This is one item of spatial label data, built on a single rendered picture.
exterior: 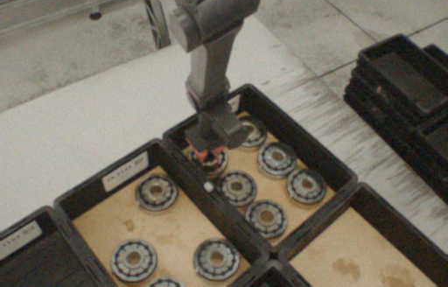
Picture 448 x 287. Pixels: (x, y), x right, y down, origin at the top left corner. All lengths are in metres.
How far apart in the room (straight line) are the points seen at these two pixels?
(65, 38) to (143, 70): 1.37
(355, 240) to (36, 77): 2.06
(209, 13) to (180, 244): 0.65
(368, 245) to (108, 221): 0.63
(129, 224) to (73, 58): 1.78
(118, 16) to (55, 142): 1.70
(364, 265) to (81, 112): 0.96
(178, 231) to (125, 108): 0.54
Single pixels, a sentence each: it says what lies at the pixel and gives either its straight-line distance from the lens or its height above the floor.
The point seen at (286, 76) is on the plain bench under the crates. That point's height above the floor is 0.70.
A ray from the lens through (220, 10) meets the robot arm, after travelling 0.50.
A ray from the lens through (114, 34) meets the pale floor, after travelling 2.83.
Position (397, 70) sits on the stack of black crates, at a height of 0.49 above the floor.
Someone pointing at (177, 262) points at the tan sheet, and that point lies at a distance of 1.01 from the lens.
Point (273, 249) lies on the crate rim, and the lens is 0.93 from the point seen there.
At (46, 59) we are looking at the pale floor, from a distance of 2.75.
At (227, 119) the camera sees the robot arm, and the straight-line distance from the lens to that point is 0.88.
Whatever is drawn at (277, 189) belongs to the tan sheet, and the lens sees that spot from 1.11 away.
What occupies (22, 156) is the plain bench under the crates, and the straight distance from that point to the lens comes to 1.40.
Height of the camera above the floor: 1.77
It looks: 53 degrees down
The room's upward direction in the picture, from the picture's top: 7 degrees clockwise
